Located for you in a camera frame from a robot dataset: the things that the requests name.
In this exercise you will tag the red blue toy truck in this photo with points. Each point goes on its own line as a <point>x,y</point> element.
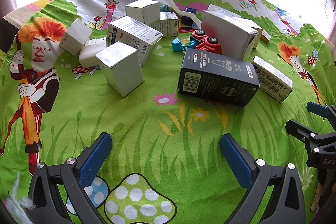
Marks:
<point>207,41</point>

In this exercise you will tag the dark blue small box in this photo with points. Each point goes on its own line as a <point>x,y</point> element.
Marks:
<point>187,18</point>

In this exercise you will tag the small yellow white box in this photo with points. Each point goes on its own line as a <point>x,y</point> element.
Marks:
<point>265,37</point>

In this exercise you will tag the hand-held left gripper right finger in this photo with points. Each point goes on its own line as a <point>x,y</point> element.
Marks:
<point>236,163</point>

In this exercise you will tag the black box bottle print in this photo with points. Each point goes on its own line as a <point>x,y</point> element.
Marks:
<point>218,77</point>

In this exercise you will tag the white cube box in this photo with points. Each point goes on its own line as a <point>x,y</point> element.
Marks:
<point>76,35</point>

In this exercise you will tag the squat scuffed white box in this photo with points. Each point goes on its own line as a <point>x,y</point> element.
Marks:
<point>143,10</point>

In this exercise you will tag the small white carton blue text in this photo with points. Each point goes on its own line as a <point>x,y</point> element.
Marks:
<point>168,24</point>

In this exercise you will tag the large white box pink print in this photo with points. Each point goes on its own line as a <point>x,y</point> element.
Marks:
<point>225,32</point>

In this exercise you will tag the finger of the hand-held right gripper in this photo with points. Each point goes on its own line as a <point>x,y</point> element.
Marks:
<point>302,129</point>
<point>317,108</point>

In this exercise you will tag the white power adapter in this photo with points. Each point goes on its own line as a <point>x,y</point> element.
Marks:
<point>90,54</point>

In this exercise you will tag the tall scuffed white box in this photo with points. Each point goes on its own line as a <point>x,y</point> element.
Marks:
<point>119,69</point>

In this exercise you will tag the white fluff tuft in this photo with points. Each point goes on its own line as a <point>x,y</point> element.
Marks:
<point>15,203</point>

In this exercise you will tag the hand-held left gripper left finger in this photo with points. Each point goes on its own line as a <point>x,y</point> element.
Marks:
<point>95,161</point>

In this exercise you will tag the green printed cartoon blanket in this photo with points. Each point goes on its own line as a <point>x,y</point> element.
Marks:
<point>157,121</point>

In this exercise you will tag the plain white box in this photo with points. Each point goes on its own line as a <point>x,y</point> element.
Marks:
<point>252,26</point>

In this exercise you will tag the white green barcode box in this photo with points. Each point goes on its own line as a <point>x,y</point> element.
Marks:
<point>273,79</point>

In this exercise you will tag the white box blue text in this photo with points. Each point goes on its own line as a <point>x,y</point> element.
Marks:
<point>131,32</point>

